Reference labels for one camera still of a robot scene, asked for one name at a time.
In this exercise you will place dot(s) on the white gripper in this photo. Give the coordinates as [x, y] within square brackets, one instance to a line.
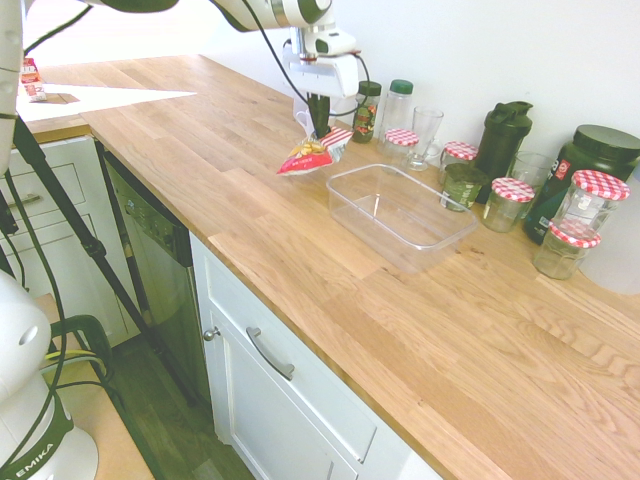
[325, 75]

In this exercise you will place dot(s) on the red chip bag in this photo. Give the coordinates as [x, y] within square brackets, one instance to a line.
[310, 157]

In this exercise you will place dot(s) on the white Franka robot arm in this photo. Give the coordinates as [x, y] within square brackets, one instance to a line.
[17, 350]

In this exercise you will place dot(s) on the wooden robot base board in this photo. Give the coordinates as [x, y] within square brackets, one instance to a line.
[115, 440]

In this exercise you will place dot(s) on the clear plastic container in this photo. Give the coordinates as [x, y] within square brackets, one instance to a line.
[400, 215]

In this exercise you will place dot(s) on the spice jar dark green lid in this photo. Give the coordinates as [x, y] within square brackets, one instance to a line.
[367, 117]

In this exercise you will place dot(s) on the clear bottle green cap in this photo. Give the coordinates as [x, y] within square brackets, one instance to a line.
[397, 112]

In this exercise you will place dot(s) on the glass jar red checked lid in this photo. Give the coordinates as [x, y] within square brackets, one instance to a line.
[457, 157]
[562, 252]
[400, 142]
[507, 205]

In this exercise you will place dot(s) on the tall clear glass mug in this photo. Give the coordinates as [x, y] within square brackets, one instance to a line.
[425, 135]

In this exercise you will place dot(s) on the black shaker bottle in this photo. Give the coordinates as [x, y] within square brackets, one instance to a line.
[502, 145]

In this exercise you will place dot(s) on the stainless steel dishwasher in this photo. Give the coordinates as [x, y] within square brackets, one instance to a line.
[160, 260]

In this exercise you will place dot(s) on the clear drinking glass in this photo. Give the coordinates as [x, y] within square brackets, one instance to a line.
[532, 167]

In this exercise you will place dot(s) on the round metal cabinet knob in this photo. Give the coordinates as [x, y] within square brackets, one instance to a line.
[212, 333]

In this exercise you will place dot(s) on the large black supplement tub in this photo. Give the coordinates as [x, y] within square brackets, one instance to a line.
[595, 150]

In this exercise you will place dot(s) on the white cabinet with drawer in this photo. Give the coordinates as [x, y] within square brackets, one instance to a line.
[280, 400]

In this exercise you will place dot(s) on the red and white carton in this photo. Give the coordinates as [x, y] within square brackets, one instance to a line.
[32, 80]

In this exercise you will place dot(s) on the large jar red checked lid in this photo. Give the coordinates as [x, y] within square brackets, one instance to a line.
[597, 197]

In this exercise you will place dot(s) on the black camera tripod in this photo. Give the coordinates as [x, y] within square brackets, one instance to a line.
[75, 225]

